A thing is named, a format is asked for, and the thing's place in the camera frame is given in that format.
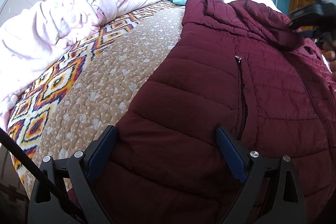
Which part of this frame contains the patterned quilted bedspread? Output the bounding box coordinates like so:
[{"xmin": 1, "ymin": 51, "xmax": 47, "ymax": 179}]
[{"xmin": 6, "ymin": 0, "xmax": 187, "ymax": 196}]

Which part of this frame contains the black cable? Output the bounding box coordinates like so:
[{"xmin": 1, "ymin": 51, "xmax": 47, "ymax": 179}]
[{"xmin": 0, "ymin": 126, "xmax": 87, "ymax": 224}]

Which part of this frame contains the maroon quilted puffer jacket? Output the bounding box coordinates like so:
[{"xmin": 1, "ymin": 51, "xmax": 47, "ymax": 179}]
[{"xmin": 93, "ymin": 0, "xmax": 335, "ymax": 223}]

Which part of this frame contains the person right hand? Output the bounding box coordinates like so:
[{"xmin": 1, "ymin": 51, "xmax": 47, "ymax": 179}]
[{"xmin": 322, "ymin": 43, "xmax": 336, "ymax": 76}]

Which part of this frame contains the pink floral duvet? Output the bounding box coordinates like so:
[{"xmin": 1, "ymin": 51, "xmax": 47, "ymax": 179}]
[{"xmin": 1, "ymin": 0, "xmax": 161, "ymax": 130}]

